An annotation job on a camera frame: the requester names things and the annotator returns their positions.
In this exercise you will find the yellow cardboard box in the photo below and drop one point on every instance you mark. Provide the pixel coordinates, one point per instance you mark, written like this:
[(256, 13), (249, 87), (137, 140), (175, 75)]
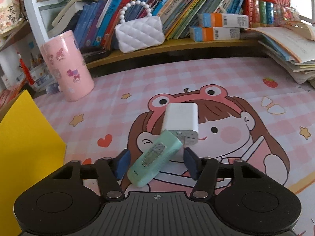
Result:
[(30, 150)]

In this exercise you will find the upper orange blue box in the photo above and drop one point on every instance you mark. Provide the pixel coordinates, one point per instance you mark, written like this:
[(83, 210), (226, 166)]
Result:
[(223, 20)]

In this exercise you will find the white quilted pearl handbag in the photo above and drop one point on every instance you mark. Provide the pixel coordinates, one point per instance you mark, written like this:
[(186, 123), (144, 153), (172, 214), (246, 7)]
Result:
[(138, 34)]

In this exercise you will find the pink cartoon table mat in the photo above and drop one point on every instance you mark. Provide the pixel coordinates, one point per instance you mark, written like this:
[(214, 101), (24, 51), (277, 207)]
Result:
[(227, 109)]

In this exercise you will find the mint green small device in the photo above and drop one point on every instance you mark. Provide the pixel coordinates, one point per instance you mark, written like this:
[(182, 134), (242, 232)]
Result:
[(156, 151)]

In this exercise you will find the red hanging tassel ornament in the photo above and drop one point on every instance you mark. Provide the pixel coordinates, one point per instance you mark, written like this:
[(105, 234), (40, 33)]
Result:
[(26, 70)]

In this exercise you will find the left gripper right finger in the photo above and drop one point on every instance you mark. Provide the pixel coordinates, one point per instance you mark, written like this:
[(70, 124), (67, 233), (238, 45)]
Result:
[(203, 171)]

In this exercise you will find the stack of open books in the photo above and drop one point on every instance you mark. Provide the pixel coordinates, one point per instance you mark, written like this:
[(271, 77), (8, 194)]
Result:
[(292, 46)]

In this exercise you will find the lower orange blue box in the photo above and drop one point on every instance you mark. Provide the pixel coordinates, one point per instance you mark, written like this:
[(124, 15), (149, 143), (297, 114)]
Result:
[(199, 34)]

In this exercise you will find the white power adapter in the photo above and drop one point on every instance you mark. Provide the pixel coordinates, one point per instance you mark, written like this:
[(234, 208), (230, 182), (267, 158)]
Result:
[(181, 119)]

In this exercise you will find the pink cartoon cylinder canister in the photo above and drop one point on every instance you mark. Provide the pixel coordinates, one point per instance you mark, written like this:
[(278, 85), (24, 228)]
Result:
[(67, 65)]

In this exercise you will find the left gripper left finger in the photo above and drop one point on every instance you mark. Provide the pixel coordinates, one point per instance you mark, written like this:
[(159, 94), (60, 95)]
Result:
[(109, 172)]

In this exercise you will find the orange blue box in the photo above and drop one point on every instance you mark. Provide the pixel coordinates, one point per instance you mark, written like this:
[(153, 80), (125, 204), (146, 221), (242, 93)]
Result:
[(199, 34), (223, 20)]

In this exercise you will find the small spray bottle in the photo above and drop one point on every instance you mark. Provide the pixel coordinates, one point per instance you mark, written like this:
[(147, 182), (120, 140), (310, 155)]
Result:
[(53, 88)]

